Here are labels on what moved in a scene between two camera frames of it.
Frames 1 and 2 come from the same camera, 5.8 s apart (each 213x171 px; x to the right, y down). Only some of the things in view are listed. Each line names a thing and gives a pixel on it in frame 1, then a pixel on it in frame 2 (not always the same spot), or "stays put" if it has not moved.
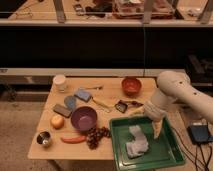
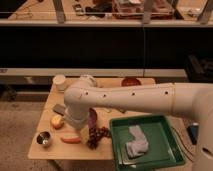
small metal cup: (43, 138) stays put
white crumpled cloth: (139, 145) stays put
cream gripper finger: (156, 126) -> (85, 133)
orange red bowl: (131, 87) stays put
